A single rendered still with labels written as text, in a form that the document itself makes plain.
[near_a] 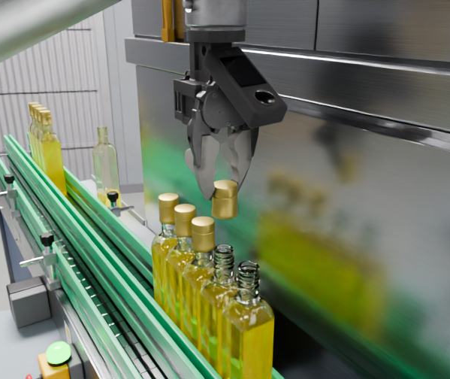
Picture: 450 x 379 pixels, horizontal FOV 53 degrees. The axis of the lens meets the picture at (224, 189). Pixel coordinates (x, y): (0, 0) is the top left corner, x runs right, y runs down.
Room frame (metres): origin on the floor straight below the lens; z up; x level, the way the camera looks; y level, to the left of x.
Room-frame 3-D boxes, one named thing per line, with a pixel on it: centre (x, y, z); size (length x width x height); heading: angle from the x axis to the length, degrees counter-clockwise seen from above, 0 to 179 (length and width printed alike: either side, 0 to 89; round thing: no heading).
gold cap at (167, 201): (0.71, 0.09, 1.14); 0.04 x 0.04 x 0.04
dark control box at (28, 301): (0.94, 0.48, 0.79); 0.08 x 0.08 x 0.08; 33
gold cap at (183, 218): (0.66, 0.06, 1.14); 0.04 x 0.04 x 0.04
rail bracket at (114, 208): (1.13, 0.28, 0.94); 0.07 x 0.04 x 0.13; 123
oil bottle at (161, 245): (0.71, 0.09, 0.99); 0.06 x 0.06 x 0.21; 32
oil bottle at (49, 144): (1.43, 0.57, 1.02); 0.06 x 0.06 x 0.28; 33
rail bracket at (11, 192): (1.24, 0.65, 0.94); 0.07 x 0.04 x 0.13; 123
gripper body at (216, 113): (0.59, 0.01, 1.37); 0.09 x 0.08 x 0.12; 32
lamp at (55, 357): (0.70, 0.32, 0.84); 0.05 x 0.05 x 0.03
